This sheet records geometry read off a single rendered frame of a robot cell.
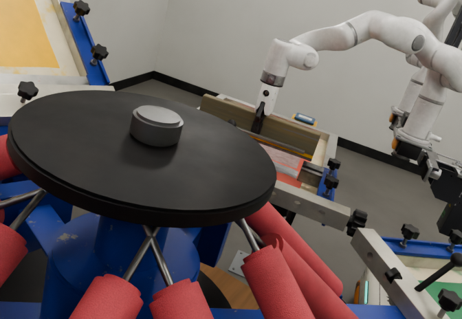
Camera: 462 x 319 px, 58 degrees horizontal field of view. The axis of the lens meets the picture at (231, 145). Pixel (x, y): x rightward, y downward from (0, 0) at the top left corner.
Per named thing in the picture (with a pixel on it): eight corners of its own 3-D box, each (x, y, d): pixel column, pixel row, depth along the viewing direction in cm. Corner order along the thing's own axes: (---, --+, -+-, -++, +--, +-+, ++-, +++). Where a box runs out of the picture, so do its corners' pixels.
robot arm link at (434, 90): (429, 97, 164) (447, 58, 158) (454, 109, 153) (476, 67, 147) (411, 93, 160) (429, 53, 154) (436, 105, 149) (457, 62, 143)
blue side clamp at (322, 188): (317, 181, 148) (324, 163, 145) (330, 186, 147) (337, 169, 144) (308, 220, 120) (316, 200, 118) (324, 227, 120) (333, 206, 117)
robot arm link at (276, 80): (282, 79, 125) (280, 88, 126) (287, 75, 133) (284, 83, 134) (259, 71, 126) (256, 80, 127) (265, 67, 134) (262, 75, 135)
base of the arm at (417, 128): (434, 141, 167) (452, 105, 161) (438, 150, 155) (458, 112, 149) (396, 127, 170) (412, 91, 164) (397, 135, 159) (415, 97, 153)
